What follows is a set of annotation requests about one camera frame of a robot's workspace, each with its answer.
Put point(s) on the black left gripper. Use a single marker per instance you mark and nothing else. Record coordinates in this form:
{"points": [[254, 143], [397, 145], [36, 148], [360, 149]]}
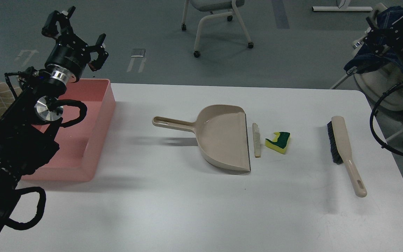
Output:
{"points": [[72, 53]]}

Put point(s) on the beige hand brush black bristles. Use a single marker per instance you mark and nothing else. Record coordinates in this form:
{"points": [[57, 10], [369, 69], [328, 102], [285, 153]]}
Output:
{"points": [[341, 152]]}

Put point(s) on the yellow green scouring sponge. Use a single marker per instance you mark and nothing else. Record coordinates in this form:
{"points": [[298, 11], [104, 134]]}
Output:
{"points": [[279, 143]]}

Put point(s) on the beige plastic dustpan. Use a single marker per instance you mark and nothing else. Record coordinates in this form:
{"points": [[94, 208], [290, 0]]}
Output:
{"points": [[221, 134]]}

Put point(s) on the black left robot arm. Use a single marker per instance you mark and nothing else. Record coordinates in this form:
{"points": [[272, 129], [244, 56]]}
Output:
{"points": [[30, 124]]}

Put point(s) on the pink plastic bin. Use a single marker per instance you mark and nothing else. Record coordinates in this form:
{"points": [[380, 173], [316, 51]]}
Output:
{"points": [[81, 144]]}

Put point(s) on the grey floor socket plate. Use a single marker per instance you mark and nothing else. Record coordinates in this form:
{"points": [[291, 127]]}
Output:
{"points": [[138, 52]]}

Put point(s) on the white table base bar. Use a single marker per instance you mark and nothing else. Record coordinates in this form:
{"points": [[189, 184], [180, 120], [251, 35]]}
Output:
{"points": [[341, 9]]}

